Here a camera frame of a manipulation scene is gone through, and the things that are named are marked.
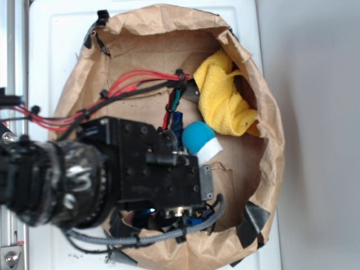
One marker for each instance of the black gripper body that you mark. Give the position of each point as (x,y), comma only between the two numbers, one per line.
(143,169)

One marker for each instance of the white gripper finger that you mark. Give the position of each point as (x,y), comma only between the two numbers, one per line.
(208,150)

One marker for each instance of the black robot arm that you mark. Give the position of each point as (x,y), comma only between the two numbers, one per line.
(56,182)

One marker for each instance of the blue foam ball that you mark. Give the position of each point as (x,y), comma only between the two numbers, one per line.
(196,135)

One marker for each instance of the yellow microfiber cloth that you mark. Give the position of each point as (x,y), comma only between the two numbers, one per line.
(221,105)

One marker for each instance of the grey metal scraper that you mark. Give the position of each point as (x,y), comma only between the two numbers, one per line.
(192,92)

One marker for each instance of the brown paper bag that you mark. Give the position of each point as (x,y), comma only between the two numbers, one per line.
(249,170)

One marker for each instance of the white plastic tray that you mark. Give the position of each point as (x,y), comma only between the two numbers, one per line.
(56,34)

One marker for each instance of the aluminium frame rail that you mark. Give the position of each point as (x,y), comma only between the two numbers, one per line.
(14,80)

